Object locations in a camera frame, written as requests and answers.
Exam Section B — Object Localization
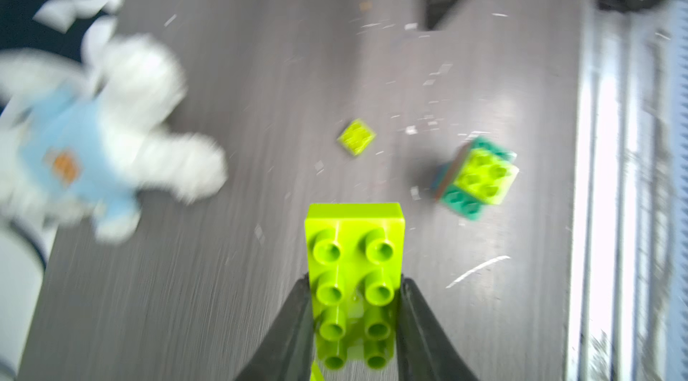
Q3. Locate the white teddy bear blue shirt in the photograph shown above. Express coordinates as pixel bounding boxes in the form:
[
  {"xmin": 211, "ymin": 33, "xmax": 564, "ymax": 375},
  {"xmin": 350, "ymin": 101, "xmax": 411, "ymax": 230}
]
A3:
[{"xmin": 1, "ymin": 34, "xmax": 228, "ymax": 245}]

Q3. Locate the lime lego brick long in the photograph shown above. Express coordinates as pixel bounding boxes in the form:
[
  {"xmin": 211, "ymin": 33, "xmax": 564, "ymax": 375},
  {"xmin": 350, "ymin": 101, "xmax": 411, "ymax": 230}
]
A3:
[{"xmin": 305, "ymin": 203, "xmax": 406, "ymax": 371}]

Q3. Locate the lime lego brick small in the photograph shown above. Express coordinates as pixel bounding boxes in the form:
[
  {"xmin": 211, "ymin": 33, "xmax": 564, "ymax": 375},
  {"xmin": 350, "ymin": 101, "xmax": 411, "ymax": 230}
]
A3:
[
  {"xmin": 338, "ymin": 119, "xmax": 376, "ymax": 157},
  {"xmin": 453, "ymin": 148, "xmax": 520, "ymax": 205}
]

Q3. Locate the green lego brick long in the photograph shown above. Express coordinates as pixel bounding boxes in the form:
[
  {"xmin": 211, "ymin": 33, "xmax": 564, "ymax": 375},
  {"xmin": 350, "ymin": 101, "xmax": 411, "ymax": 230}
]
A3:
[{"xmin": 433, "ymin": 135, "xmax": 517, "ymax": 221}]

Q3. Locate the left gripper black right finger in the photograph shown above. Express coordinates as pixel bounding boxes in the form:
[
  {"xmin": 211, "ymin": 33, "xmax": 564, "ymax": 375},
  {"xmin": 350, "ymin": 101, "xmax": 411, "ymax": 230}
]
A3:
[{"xmin": 396, "ymin": 277, "xmax": 478, "ymax": 381}]

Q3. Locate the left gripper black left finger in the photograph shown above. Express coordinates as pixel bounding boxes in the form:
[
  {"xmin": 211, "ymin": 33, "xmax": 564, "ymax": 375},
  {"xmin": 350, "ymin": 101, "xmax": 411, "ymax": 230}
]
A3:
[{"xmin": 235, "ymin": 276, "xmax": 314, "ymax": 381}]

